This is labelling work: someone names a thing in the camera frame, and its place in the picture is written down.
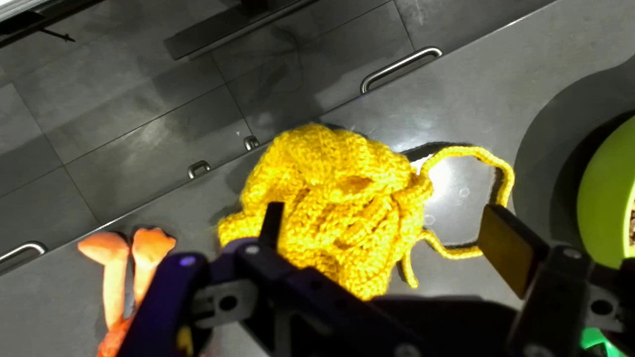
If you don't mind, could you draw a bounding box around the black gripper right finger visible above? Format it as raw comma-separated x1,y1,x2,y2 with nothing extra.
475,202,635,357

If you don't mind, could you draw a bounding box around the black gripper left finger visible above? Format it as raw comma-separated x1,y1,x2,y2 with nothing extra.
124,200,398,357

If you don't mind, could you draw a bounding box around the yellow knitted cloth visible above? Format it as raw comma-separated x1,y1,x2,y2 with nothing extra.
213,121,517,303

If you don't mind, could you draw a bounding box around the lime green bowl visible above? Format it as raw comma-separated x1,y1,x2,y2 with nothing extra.
575,115,635,270

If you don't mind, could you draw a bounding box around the orange pink plush toy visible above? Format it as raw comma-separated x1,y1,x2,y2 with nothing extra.
75,226,178,357

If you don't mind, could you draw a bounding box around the metal cabinet handle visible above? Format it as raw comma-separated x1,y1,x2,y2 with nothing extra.
0,242,47,266
358,46,444,95

